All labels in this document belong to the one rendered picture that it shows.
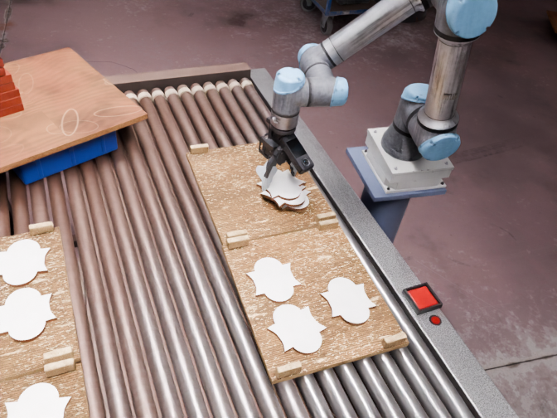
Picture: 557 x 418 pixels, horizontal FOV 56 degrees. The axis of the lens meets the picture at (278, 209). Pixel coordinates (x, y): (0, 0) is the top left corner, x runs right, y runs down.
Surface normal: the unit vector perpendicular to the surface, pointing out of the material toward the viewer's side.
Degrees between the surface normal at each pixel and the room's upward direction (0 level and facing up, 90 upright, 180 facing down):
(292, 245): 0
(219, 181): 0
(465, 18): 86
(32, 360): 0
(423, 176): 90
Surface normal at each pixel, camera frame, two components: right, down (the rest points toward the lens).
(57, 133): 0.11, -0.72
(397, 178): 0.26, 0.69
